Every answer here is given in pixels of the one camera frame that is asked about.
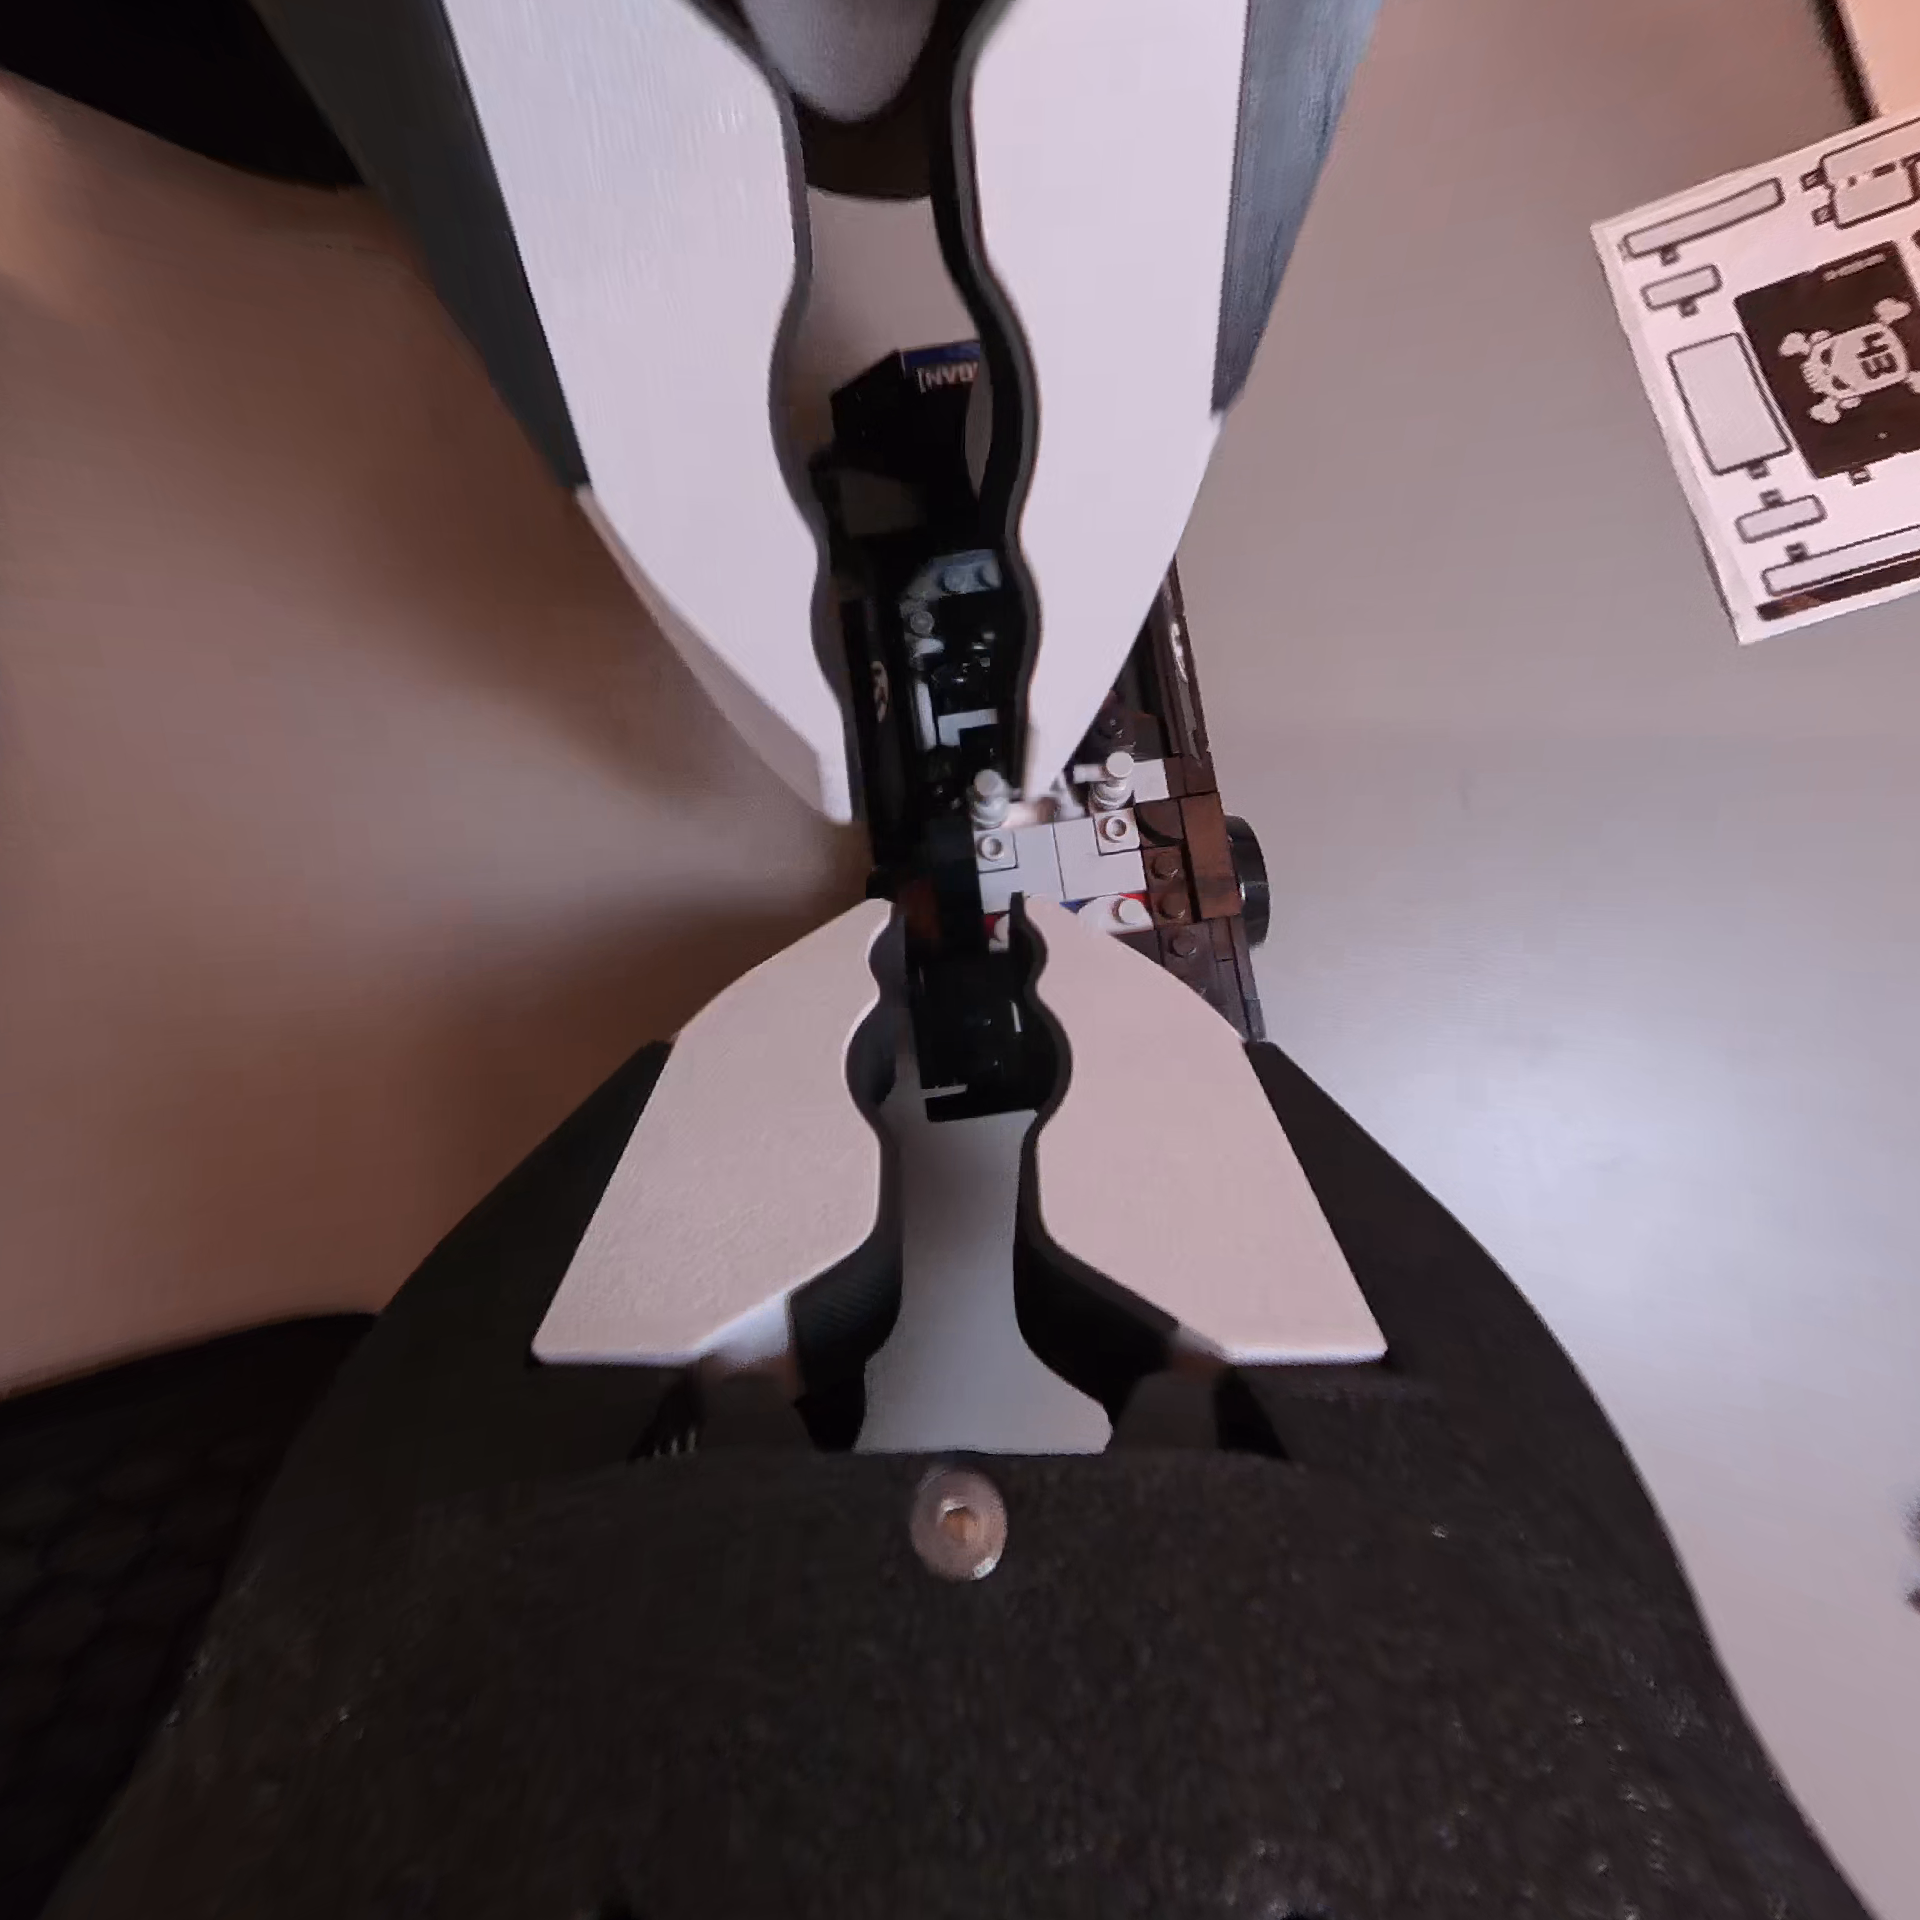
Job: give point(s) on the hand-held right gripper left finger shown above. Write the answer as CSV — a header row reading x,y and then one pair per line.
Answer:
x,y
722,1187

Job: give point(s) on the sticker sheet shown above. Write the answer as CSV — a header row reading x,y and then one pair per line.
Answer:
x,y
1710,405

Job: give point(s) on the black lego car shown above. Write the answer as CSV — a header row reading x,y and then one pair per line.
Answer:
x,y
1155,873

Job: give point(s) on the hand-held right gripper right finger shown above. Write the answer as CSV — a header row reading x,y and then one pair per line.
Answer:
x,y
1202,1187

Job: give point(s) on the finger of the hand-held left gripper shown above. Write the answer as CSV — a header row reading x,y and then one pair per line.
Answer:
x,y
1126,271
646,301

